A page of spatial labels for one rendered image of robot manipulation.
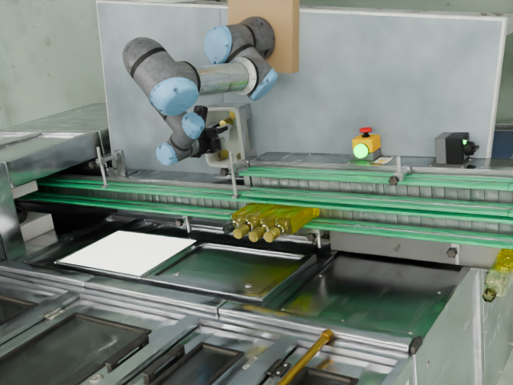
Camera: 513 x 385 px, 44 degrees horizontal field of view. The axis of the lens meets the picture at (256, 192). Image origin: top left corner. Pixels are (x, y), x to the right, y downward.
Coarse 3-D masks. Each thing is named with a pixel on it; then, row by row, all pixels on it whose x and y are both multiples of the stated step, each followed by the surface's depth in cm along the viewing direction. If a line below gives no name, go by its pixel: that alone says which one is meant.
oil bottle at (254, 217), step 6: (264, 204) 217; (270, 204) 216; (258, 210) 212; (264, 210) 211; (270, 210) 212; (246, 216) 208; (252, 216) 207; (258, 216) 207; (246, 222) 207; (252, 222) 206; (258, 222) 206
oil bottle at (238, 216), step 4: (248, 204) 220; (252, 204) 219; (256, 204) 218; (260, 204) 218; (244, 208) 216; (248, 208) 216; (252, 208) 215; (256, 208) 216; (236, 212) 213; (240, 212) 212; (244, 212) 212; (248, 212) 212; (232, 216) 211; (236, 216) 210; (240, 216) 209; (244, 216) 210; (232, 220) 210; (236, 220) 209; (240, 220) 209; (240, 224) 209
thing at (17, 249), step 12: (0, 168) 240; (0, 180) 241; (0, 192) 241; (0, 204) 241; (12, 204) 246; (0, 216) 242; (12, 216) 246; (0, 228) 242; (12, 228) 246; (0, 240) 242; (12, 240) 247; (0, 252) 242; (12, 252) 247; (24, 252) 252
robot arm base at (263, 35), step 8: (256, 16) 215; (248, 24) 210; (256, 24) 212; (264, 24) 212; (256, 32) 209; (264, 32) 211; (272, 32) 213; (256, 40) 209; (264, 40) 211; (272, 40) 213; (256, 48) 210; (264, 48) 212; (272, 48) 214; (264, 56) 215
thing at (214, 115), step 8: (208, 112) 238; (216, 112) 240; (224, 112) 238; (208, 120) 239; (216, 120) 241; (232, 128) 238; (240, 128) 229; (232, 136) 240; (240, 136) 229; (224, 144) 243; (232, 144) 241; (240, 144) 230; (208, 152) 240; (216, 152) 244; (232, 152) 242; (240, 152) 231; (208, 160) 240; (216, 160) 242; (224, 160) 241
